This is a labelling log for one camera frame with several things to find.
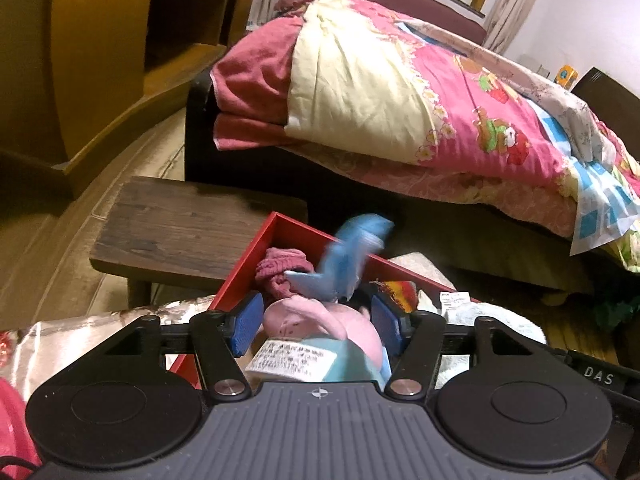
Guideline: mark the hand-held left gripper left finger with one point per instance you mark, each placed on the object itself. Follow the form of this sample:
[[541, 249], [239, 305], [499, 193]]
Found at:
[[247, 325]]

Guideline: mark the green plastic bag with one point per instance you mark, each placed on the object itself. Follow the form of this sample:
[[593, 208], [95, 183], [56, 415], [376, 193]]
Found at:
[[617, 307]]

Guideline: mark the red yellow soft toy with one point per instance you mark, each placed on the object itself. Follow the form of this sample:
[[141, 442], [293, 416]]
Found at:
[[400, 293]]

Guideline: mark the blue shark plush toy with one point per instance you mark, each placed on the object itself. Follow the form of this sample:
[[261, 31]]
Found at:
[[345, 255]]

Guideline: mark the red cardboard box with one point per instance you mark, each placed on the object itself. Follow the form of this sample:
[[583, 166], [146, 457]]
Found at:
[[280, 240]]

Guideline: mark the white plush toy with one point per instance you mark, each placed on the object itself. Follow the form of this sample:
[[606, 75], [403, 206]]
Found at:
[[500, 318]]

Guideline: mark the wooden cabinet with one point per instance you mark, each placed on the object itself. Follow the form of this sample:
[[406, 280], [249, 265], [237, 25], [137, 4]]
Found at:
[[100, 35]]

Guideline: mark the dark pink cloth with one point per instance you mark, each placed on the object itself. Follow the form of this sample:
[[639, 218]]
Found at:
[[280, 266]]

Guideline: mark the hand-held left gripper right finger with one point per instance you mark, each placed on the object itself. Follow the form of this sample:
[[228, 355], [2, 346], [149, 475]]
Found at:
[[385, 323]]

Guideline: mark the pink pig plush toy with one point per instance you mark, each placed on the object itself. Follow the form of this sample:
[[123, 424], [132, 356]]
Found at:
[[320, 321]]

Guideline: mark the small colourful box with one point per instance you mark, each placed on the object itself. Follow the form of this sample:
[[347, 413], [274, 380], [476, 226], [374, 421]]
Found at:
[[565, 75]]

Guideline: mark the dark wooden headboard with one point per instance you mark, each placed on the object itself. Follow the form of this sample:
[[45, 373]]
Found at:
[[610, 96]]

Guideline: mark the dark wooden stool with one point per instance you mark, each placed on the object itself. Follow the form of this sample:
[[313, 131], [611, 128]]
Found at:
[[175, 230]]

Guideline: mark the blue checkered cloth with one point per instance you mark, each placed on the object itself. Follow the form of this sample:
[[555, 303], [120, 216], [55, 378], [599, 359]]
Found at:
[[595, 210]]

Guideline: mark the dark pink blanket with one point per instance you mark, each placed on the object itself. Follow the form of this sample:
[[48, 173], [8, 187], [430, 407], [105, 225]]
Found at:
[[250, 75]]

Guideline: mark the pink lidded bottle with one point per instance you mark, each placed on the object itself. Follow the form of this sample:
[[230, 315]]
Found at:
[[12, 425]]

